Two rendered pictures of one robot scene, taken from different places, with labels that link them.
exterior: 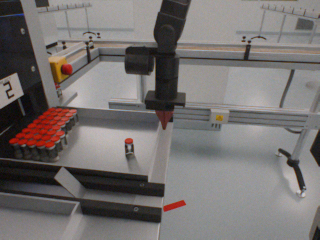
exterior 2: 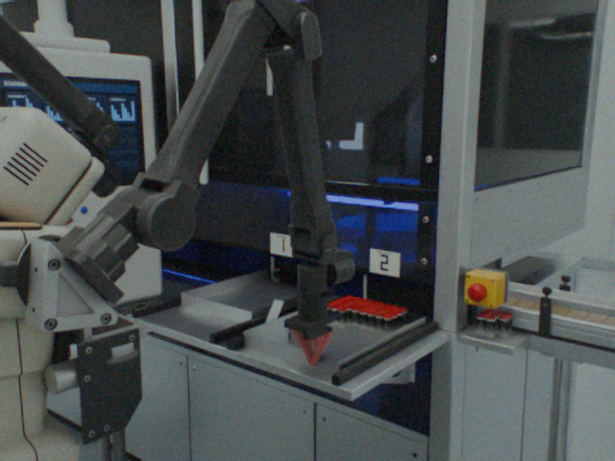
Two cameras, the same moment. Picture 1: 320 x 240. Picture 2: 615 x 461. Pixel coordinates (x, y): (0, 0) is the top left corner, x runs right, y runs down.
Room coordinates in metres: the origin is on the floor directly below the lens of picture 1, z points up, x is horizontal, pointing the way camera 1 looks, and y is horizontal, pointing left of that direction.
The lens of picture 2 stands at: (1.09, -1.00, 1.38)
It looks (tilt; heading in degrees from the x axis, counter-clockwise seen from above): 11 degrees down; 121
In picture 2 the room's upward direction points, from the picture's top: straight up
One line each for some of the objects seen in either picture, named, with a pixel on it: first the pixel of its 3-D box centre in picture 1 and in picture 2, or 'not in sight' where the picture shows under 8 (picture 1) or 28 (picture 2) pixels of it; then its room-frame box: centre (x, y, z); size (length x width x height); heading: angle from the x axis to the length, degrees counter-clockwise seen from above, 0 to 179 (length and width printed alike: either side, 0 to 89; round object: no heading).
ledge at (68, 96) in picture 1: (53, 99); (497, 336); (0.77, 0.39, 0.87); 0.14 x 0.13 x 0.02; 82
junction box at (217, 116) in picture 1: (219, 116); not in sight; (1.28, -0.43, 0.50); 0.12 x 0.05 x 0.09; 82
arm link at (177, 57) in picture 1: (164, 65); (314, 277); (0.52, -0.02, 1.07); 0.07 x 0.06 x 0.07; 79
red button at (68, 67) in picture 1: (66, 69); (478, 292); (0.74, 0.31, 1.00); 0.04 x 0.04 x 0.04; 82
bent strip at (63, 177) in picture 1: (96, 187); (259, 319); (0.29, 0.11, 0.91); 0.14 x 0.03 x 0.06; 82
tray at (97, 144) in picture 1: (92, 137); (337, 330); (0.47, 0.16, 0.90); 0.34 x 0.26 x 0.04; 82
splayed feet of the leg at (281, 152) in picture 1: (291, 166); not in sight; (1.27, -1.06, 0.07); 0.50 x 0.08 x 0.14; 172
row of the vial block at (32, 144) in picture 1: (52, 132); (364, 315); (0.48, 0.27, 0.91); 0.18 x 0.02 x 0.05; 172
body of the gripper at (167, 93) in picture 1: (166, 89); (312, 307); (0.51, -0.03, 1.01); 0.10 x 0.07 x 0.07; 82
